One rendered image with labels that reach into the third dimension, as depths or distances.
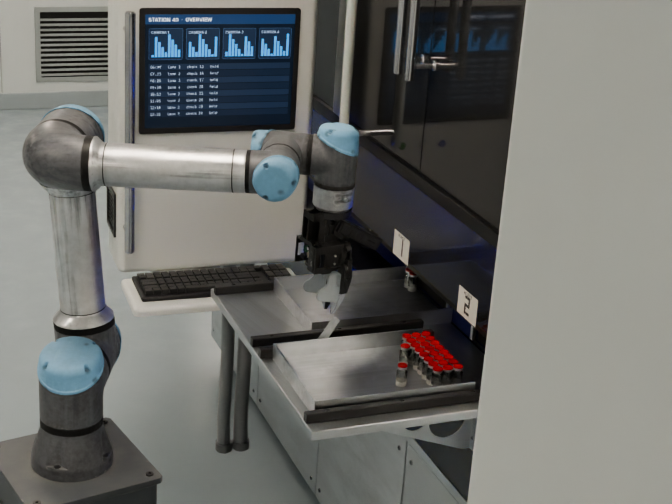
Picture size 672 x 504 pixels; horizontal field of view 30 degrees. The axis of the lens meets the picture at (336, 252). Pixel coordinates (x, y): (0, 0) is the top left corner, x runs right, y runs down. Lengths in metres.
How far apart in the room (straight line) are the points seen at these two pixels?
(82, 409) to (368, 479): 1.11
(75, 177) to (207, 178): 0.22
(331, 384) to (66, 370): 0.55
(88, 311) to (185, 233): 0.86
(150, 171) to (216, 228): 1.11
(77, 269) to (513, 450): 1.72
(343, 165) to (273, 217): 1.04
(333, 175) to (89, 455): 0.68
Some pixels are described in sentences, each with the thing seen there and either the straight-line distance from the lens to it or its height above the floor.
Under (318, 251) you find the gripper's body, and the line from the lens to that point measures 2.28.
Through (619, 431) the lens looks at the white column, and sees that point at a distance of 0.63.
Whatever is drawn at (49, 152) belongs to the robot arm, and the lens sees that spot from 2.19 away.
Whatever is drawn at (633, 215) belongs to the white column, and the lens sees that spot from 0.60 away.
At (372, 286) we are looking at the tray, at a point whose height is 0.88.
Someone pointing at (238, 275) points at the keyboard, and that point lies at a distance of 3.17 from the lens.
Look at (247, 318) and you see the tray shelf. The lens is 2.81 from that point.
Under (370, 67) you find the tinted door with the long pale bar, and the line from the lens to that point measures 3.03.
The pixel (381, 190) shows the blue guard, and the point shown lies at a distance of 2.97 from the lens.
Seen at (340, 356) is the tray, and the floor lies 0.88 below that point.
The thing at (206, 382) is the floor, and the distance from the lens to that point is 4.44.
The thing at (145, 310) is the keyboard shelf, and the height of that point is 0.80.
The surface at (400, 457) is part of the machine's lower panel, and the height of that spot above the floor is 0.52.
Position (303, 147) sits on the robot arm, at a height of 1.40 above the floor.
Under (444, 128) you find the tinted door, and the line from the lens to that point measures 2.67.
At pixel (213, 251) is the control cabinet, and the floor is 0.85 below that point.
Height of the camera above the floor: 2.05
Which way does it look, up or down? 21 degrees down
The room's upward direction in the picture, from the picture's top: 4 degrees clockwise
